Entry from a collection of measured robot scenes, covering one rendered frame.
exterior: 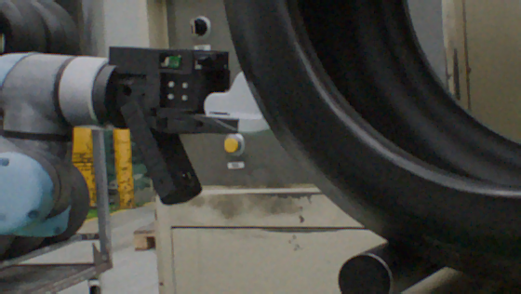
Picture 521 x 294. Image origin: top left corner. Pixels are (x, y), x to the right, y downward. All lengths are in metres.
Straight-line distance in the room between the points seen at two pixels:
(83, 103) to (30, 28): 3.85
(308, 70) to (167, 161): 0.24
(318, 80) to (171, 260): 0.97
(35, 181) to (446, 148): 0.41
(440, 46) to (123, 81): 0.65
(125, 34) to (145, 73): 9.93
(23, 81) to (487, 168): 0.49
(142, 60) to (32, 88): 0.13
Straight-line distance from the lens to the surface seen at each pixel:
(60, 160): 1.12
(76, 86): 1.07
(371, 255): 0.85
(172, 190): 1.02
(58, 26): 5.23
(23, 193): 0.96
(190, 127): 0.98
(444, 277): 1.04
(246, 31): 0.87
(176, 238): 1.75
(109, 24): 11.06
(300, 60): 0.84
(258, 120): 0.97
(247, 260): 1.68
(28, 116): 1.11
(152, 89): 1.01
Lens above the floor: 1.06
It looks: 3 degrees down
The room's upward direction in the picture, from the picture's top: 4 degrees counter-clockwise
